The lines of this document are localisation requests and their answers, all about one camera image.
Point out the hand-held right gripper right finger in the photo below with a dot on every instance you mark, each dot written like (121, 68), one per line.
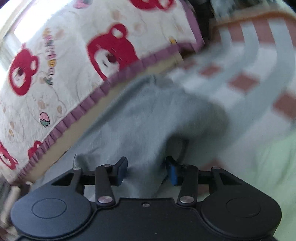
(172, 173)

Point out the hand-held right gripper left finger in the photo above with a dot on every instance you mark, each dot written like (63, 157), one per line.
(121, 171)

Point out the grey garment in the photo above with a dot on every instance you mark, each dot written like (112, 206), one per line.
(138, 115)

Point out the light green clothing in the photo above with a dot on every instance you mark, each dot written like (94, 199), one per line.
(277, 173)

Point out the white bear-print quilt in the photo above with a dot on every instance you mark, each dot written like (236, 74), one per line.
(69, 69)

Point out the checked bear-print mat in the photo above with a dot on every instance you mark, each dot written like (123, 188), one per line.
(254, 69)

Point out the window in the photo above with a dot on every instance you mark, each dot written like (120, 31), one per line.
(7, 46)

